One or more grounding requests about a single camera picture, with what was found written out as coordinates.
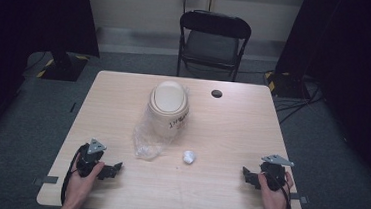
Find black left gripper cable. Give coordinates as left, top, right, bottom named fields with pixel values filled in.
left=59, top=141, right=90, bottom=209

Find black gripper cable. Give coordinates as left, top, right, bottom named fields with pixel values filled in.
left=59, top=141, right=90, bottom=209
left=265, top=172, right=296, bottom=209

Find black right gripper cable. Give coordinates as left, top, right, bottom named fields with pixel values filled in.
left=265, top=172, right=296, bottom=209

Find black stand base with stripes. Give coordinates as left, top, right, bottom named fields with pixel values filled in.
left=262, top=70, right=314, bottom=100
left=36, top=49, right=90, bottom=84

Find clear plastic bag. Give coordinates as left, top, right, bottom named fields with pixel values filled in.
left=130, top=82, right=192, bottom=165

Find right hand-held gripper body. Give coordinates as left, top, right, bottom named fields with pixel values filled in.
left=258, top=153, right=296, bottom=194

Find black floor cables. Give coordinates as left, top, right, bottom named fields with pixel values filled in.
left=271, top=76, right=326, bottom=128

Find black curtain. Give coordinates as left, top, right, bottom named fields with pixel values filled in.
left=0, top=0, right=105, bottom=158
left=264, top=0, right=371, bottom=197

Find black power cable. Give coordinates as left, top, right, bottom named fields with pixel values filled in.
left=180, top=0, right=190, bottom=16

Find white paper ball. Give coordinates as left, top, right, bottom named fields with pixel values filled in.
left=182, top=149, right=198, bottom=165

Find person's left hand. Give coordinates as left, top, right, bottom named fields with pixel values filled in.
left=64, top=158, right=106, bottom=209

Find black folding chair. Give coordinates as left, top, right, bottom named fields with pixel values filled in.
left=175, top=8, right=254, bottom=83

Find grey table edge bracket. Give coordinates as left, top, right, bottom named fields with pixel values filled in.
left=32, top=174, right=59, bottom=188
left=288, top=192, right=310, bottom=205

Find person's right hand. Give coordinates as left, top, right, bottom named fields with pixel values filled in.
left=255, top=169, right=295, bottom=209

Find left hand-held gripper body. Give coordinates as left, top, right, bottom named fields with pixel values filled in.
left=73, top=137, right=108, bottom=180

